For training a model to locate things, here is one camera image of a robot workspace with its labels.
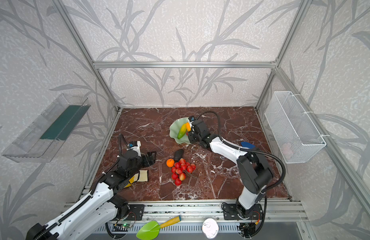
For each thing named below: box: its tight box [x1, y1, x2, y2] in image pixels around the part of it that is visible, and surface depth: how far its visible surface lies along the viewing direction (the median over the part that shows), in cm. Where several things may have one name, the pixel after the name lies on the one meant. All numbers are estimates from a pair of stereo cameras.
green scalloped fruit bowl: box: [169, 117, 192, 145], surface depth 107 cm
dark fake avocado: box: [174, 149, 184, 162], surface depth 93 cm
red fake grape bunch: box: [171, 158, 199, 186], surface depth 84 cm
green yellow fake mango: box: [177, 123, 187, 139], surface depth 104 cm
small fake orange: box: [166, 158, 175, 168], surface depth 90 cm
